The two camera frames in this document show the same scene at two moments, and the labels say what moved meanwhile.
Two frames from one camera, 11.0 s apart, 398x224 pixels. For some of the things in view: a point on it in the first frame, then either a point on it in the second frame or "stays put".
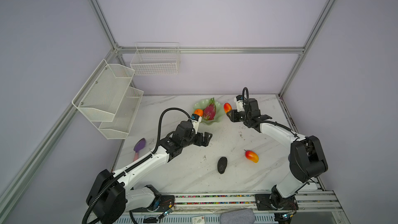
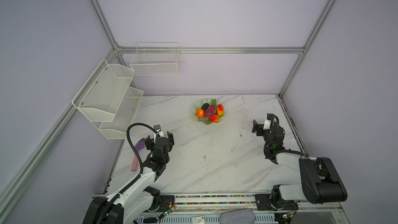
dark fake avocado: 222,164 → 205,106
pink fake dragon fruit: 209,112 stays put
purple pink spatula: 140,145 stays put
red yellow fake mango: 227,107 → 220,110
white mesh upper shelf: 100,98 stays put
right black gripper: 232,115 → 259,128
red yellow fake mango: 252,156 → 214,118
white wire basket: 156,58 stays put
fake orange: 199,112 stays put
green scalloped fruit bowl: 219,111 stays put
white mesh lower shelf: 119,128 stays put
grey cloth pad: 245,215 stays put
